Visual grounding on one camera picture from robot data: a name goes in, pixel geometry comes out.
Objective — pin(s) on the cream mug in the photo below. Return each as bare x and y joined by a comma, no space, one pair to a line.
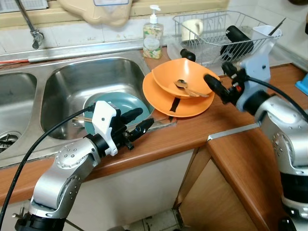
190,30

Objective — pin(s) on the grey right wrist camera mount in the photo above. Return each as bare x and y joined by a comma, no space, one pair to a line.
257,67

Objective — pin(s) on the large black bottle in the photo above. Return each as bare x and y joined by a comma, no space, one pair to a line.
238,37

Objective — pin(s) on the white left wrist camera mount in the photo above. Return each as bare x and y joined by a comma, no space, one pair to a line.
103,118

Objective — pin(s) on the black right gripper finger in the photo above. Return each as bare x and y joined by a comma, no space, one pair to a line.
216,85
227,100

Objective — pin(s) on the soap pump bottle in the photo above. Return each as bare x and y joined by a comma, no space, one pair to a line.
153,41

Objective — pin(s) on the dark thin utensil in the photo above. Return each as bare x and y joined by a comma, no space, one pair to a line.
277,27

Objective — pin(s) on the dark round hanging thing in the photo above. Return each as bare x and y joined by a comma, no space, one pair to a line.
298,1

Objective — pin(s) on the blue box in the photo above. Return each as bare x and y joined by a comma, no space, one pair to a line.
302,85

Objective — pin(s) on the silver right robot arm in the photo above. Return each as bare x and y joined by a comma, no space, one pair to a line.
284,125

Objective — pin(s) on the stainless steel double sink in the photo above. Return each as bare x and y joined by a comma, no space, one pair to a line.
96,72

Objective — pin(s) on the orange bowl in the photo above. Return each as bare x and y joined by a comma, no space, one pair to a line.
183,72

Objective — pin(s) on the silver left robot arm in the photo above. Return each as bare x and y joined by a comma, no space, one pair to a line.
67,163

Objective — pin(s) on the wooden cabinet door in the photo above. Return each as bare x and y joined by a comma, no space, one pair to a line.
216,202

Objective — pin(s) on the white cutlery holder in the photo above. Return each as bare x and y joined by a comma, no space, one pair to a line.
263,41

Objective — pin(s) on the white cabinet front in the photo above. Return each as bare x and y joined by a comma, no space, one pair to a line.
134,192

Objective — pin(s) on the beige plastic board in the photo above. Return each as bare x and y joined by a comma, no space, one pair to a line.
98,14

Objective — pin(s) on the metal sink drain strainer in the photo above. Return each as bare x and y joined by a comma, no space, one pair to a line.
6,140

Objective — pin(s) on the white vent grille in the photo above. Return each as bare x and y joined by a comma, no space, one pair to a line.
24,4

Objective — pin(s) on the metal spoon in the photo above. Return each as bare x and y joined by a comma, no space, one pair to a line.
180,84

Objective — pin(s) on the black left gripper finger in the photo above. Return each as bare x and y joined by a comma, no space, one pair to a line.
132,115
142,129

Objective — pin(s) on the thin red strip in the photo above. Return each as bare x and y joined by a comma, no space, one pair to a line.
12,61

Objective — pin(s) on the teal plate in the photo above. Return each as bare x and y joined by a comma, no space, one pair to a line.
120,101

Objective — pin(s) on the small black round bottle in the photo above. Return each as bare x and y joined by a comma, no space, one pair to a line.
187,54

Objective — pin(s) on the metal faucet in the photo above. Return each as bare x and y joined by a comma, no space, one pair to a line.
34,36

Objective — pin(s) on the grey drain tray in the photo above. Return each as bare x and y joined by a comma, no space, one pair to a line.
276,57

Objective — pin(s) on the orange plate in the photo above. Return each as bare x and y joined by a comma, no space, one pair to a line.
154,96

